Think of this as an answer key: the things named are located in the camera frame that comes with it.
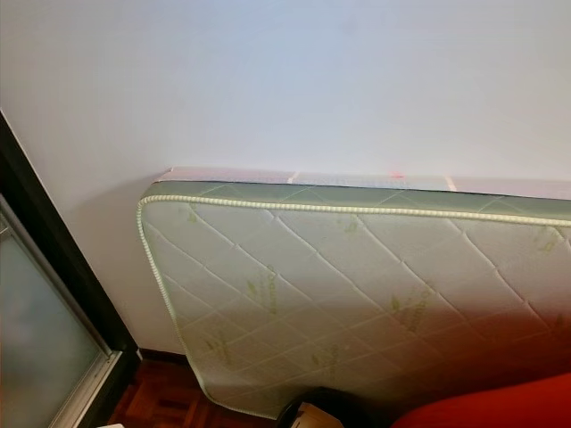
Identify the green quilted mattress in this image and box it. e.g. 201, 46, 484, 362
138, 181, 571, 420

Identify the black round bin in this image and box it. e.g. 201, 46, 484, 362
277, 388, 398, 428

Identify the black framed frosted glass door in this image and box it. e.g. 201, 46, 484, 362
0, 116, 139, 428

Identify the red fabric sofa cushion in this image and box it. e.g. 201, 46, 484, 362
391, 373, 571, 428

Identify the brown cardboard piece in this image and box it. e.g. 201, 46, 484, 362
290, 403, 344, 428

